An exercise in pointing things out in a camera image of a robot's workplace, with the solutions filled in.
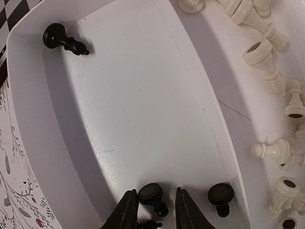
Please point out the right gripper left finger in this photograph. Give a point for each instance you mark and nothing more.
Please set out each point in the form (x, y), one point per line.
(125, 214)

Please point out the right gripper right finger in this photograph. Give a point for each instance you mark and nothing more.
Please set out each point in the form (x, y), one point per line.
(187, 213)

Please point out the white plastic tray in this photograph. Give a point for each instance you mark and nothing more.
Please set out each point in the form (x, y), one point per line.
(163, 97)

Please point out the black white chessboard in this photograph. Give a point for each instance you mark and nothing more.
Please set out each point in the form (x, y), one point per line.
(11, 12)

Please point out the black pawn in tray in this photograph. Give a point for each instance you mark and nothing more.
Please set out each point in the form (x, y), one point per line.
(151, 195)
(220, 195)

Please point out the floral patterned table mat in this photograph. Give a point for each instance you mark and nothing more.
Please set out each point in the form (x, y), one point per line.
(22, 203)

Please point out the black bishop in tray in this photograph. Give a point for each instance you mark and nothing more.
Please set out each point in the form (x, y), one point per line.
(55, 36)

